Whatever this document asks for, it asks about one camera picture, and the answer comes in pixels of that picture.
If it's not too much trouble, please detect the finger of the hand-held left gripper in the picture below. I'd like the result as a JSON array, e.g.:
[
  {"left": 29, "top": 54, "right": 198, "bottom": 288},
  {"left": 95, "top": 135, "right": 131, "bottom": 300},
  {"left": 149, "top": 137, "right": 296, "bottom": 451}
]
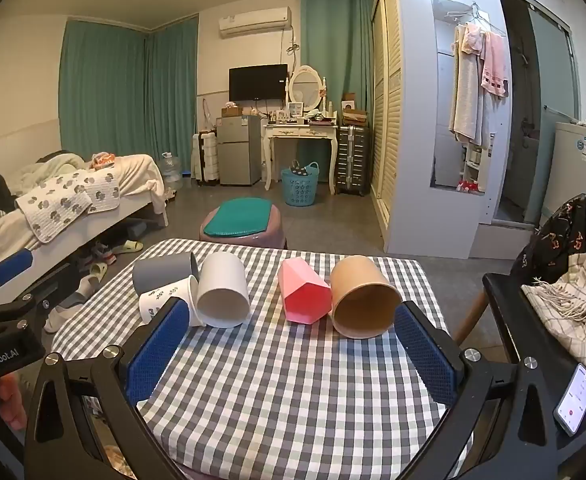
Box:
[
  {"left": 0, "top": 248, "right": 34, "bottom": 307},
  {"left": 0, "top": 259, "right": 82, "bottom": 329}
]

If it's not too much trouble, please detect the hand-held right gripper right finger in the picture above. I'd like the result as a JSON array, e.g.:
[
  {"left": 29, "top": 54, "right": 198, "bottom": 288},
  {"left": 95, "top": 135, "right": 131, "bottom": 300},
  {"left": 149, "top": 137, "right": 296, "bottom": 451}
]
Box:
[{"left": 394, "top": 300, "right": 560, "bottom": 480}]

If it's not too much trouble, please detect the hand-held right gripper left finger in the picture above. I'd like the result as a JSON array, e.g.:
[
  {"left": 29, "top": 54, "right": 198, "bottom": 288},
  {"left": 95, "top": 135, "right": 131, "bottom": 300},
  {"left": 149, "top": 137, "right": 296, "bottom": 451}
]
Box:
[{"left": 24, "top": 296, "right": 192, "bottom": 480}]

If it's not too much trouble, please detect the white leaf-print cup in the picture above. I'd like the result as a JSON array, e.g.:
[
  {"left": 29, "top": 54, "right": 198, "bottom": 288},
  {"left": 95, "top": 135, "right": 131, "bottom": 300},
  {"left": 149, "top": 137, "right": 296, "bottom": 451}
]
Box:
[{"left": 139, "top": 275, "right": 204, "bottom": 328}]

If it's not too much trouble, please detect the grey cup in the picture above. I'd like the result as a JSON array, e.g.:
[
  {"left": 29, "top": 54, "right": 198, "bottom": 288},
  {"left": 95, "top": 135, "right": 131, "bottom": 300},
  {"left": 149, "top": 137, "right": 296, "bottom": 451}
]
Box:
[{"left": 133, "top": 251, "right": 201, "bottom": 295}]

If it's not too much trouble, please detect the plain white cup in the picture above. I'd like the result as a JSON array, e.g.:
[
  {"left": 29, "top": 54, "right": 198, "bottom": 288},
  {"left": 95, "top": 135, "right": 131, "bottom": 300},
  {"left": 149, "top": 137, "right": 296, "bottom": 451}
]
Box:
[{"left": 196, "top": 251, "right": 252, "bottom": 329}]

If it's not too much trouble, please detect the brown paper cup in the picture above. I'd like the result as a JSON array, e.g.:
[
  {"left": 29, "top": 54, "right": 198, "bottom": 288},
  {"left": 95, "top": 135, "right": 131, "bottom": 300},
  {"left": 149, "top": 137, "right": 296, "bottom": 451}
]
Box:
[{"left": 329, "top": 255, "right": 403, "bottom": 339}]

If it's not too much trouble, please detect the pink faceted cup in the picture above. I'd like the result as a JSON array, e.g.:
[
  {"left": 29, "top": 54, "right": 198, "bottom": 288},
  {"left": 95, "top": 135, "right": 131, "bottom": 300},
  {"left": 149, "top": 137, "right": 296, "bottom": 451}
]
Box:
[{"left": 278, "top": 257, "right": 333, "bottom": 324}]

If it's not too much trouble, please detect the person's left hand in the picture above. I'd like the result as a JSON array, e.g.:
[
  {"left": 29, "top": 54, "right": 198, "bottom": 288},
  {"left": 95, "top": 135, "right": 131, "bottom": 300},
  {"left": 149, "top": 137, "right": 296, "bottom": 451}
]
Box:
[{"left": 0, "top": 374, "right": 30, "bottom": 432}]

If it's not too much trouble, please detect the white slipper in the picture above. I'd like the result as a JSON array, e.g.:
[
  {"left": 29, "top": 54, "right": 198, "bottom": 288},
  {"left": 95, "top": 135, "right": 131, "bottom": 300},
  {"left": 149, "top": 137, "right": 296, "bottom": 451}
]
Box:
[{"left": 44, "top": 304, "right": 82, "bottom": 334}]

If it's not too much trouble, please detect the white leaf-print blanket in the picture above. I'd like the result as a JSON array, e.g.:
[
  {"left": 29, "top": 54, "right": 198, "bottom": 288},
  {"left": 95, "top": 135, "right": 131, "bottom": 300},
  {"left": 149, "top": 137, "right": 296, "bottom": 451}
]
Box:
[{"left": 15, "top": 169, "right": 122, "bottom": 244}]

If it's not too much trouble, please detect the black chair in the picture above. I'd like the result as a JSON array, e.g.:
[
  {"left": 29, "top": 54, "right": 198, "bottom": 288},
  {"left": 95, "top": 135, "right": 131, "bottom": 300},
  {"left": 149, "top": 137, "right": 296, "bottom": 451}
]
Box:
[{"left": 482, "top": 194, "right": 586, "bottom": 463}]

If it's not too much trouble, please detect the grey checked tablecloth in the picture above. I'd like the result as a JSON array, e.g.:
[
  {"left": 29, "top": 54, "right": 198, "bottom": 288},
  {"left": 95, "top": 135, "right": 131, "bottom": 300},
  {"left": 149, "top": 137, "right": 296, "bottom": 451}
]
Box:
[{"left": 50, "top": 238, "right": 467, "bottom": 480}]

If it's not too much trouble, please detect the bed with cream sheets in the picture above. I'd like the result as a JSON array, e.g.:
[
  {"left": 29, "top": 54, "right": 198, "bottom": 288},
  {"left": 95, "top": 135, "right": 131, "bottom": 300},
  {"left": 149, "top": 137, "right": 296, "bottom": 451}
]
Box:
[{"left": 0, "top": 151, "right": 170, "bottom": 281}]

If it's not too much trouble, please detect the green seat cushion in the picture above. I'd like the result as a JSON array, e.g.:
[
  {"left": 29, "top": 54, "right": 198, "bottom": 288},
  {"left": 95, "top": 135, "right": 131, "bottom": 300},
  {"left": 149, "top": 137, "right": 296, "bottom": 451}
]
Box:
[{"left": 203, "top": 198, "right": 274, "bottom": 239}]

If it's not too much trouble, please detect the plaid fringed scarf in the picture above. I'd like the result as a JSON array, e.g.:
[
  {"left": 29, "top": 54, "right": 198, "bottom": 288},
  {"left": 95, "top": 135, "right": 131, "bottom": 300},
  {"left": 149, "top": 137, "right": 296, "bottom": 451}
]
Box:
[{"left": 521, "top": 249, "right": 586, "bottom": 378}]

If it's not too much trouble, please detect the smartphone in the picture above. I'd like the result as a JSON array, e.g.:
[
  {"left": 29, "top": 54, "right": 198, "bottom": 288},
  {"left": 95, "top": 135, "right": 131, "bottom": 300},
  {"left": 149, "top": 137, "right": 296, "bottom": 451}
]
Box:
[{"left": 552, "top": 362, "right": 586, "bottom": 437}]

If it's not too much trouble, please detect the stool with green cushion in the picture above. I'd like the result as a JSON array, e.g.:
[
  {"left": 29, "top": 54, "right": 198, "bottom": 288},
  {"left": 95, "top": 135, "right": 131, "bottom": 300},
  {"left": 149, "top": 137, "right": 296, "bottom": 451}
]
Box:
[{"left": 199, "top": 202, "right": 288, "bottom": 250}]

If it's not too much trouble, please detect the clear water jug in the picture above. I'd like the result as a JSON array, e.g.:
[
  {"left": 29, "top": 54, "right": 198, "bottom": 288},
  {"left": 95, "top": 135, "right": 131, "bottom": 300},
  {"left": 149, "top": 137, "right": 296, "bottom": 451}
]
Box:
[{"left": 160, "top": 152, "right": 183, "bottom": 191}]

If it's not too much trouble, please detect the black printed cloth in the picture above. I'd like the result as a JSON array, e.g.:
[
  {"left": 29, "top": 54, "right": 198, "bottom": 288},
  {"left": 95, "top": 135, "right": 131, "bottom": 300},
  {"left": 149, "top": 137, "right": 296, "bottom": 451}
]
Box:
[{"left": 517, "top": 198, "right": 586, "bottom": 287}]

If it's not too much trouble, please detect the white suitcase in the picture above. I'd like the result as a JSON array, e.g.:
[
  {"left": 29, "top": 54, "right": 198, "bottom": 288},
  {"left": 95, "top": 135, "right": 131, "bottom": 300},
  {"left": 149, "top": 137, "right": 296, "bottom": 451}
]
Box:
[{"left": 192, "top": 131, "right": 220, "bottom": 186}]

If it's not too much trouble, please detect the teal curtain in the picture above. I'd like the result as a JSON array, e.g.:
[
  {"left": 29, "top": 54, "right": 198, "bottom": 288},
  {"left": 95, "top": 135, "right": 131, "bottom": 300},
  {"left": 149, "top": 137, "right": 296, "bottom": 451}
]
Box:
[
  {"left": 59, "top": 19, "right": 148, "bottom": 161},
  {"left": 300, "top": 0, "right": 376, "bottom": 127},
  {"left": 145, "top": 15, "right": 199, "bottom": 172}
]

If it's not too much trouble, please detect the blue laundry basket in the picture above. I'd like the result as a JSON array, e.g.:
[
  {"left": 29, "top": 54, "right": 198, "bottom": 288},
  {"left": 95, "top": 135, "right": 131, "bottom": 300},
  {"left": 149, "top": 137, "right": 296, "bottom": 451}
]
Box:
[{"left": 281, "top": 161, "right": 320, "bottom": 206}]

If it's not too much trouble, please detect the dark ribbed suitcase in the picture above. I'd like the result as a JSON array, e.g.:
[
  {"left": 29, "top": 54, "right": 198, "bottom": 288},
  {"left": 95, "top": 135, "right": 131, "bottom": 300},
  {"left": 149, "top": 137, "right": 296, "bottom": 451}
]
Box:
[{"left": 334, "top": 125, "right": 372, "bottom": 197}]

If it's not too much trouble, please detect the silver fridge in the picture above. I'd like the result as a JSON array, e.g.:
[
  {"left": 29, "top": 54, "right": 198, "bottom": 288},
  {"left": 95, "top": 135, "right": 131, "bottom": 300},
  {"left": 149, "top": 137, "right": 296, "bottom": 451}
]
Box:
[{"left": 216, "top": 115, "right": 262, "bottom": 187}]

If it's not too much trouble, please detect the white washing machine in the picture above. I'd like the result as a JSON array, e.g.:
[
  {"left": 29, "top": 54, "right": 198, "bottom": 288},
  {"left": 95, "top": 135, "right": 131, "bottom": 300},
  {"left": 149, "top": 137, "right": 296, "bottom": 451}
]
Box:
[{"left": 542, "top": 120, "right": 586, "bottom": 222}]

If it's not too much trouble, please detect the cream louvred wardrobe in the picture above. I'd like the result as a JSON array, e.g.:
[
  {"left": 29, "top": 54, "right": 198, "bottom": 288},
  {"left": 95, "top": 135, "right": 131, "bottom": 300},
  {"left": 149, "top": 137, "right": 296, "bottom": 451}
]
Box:
[{"left": 370, "top": 0, "right": 404, "bottom": 242}]

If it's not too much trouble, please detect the white dressing table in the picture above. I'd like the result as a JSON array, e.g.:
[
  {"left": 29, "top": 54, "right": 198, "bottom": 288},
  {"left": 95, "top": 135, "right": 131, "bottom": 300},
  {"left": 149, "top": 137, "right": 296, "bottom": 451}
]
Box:
[{"left": 263, "top": 121, "right": 339, "bottom": 196}]

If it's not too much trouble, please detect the hanging white towel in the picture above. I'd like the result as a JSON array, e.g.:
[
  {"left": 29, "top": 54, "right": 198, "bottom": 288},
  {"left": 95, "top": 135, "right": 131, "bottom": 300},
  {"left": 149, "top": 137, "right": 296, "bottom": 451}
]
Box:
[{"left": 449, "top": 22, "right": 494, "bottom": 149}]

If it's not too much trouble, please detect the black television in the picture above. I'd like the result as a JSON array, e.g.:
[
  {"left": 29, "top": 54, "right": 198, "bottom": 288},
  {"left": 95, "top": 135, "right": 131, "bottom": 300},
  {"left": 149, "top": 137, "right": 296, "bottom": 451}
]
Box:
[{"left": 229, "top": 64, "right": 289, "bottom": 103}]

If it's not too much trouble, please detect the oval vanity mirror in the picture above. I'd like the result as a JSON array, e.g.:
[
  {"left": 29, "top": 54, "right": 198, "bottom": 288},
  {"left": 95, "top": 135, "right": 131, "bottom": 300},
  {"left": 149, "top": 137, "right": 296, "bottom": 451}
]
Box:
[{"left": 285, "top": 64, "right": 329, "bottom": 111}]

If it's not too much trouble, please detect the hanging pink towel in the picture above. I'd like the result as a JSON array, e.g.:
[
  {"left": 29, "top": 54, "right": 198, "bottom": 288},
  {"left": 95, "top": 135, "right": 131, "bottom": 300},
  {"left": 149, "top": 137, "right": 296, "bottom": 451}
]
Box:
[{"left": 480, "top": 30, "right": 509, "bottom": 99}]

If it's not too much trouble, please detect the white air conditioner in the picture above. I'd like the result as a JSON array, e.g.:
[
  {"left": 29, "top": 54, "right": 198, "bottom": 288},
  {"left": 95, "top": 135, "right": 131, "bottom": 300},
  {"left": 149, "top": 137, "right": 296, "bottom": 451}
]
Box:
[{"left": 218, "top": 7, "right": 293, "bottom": 39}]

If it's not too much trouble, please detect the tall wall mirror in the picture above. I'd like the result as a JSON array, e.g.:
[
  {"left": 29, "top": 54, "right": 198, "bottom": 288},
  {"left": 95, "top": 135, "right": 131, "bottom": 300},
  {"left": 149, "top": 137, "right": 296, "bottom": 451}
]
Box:
[{"left": 430, "top": 0, "right": 507, "bottom": 196}]

